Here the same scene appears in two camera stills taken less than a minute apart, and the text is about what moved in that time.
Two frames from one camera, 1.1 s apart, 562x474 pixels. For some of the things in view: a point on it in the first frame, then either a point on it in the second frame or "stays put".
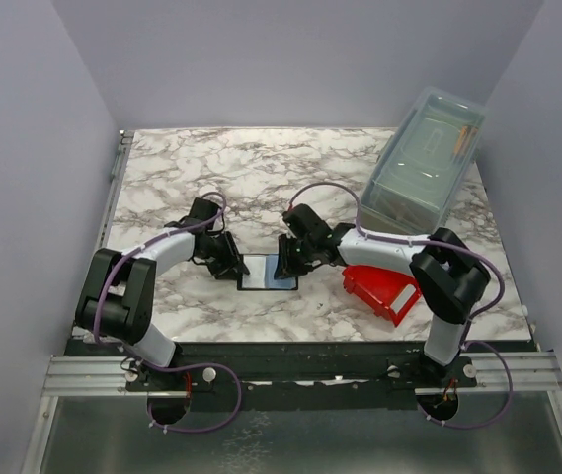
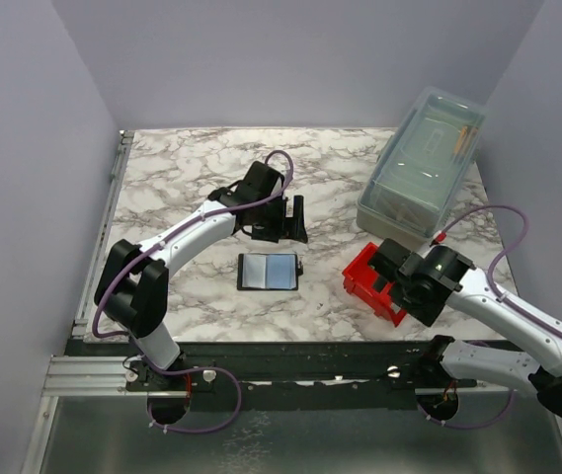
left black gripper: [224, 270] -> [294, 226]
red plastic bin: [390, 294] stays put
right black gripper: [286, 267] -> [424, 312]
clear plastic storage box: [420, 168] stays put
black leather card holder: [262, 275] stays put
